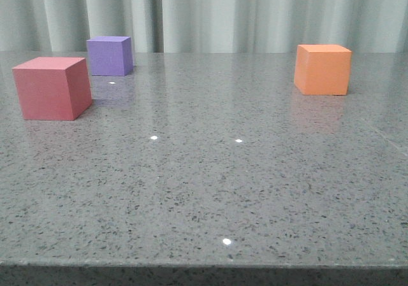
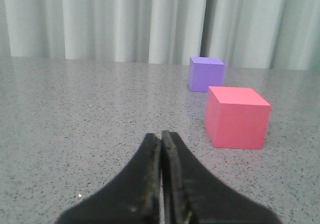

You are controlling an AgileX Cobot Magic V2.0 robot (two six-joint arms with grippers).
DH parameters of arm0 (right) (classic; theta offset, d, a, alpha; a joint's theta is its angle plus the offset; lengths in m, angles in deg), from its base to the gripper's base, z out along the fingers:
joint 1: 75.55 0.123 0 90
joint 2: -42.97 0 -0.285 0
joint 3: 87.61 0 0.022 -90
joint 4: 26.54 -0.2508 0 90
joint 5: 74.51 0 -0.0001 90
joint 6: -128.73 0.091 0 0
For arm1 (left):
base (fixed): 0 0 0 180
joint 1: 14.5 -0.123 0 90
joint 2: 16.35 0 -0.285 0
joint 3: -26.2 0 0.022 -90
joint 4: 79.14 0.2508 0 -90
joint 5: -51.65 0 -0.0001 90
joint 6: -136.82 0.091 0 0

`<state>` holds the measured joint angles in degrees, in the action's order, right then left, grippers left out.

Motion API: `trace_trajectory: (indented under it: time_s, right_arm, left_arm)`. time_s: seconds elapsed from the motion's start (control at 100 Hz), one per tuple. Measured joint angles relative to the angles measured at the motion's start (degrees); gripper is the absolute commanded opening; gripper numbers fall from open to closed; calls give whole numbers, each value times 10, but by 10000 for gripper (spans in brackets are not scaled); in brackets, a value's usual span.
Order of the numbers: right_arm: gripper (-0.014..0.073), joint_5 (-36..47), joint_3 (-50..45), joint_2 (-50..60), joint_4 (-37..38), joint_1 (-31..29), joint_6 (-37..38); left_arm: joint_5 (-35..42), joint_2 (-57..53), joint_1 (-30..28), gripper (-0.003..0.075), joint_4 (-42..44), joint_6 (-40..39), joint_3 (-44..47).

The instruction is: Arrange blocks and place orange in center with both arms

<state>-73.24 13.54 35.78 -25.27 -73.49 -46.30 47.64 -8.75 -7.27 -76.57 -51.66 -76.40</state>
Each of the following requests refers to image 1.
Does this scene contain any pale green curtain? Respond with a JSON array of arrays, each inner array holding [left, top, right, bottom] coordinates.
[[1, 0, 407, 53]]

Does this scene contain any purple foam cube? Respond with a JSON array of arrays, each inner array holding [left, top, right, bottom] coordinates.
[[87, 36, 133, 76]]

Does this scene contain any red foam cube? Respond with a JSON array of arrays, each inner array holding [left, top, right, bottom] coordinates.
[[12, 57, 92, 120]]

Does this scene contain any orange foam cube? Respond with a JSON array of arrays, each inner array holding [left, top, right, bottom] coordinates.
[[294, 44, 353, 96]]

